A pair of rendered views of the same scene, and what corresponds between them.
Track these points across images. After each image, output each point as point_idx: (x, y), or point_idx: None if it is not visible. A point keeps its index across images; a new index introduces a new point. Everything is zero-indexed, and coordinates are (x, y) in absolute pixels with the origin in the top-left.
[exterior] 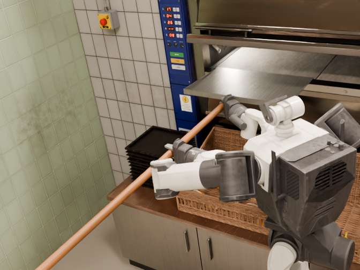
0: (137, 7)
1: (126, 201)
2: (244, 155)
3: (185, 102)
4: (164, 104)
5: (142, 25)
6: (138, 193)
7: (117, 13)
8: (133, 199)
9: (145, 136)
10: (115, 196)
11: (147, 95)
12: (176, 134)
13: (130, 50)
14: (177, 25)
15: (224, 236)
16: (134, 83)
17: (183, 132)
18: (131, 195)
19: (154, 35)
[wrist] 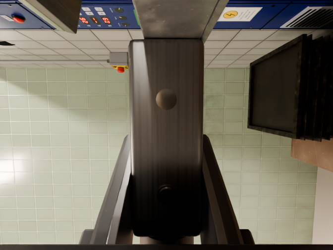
0: (94, 40)
1: (315, 164)
2: None
3: (235, 15)
4: (231, 31)
5: (116, 38)
6: (322, 145)
7: (112, 53)
8: (322, 158)
9: (254, 89)
10: (299, 156)
11: (212, 43)
12: (282, 56)
13: None
14: (83, 12)
15: None
16: None
17: (287, 44)
18: (315, 150)
19: (124, 31)
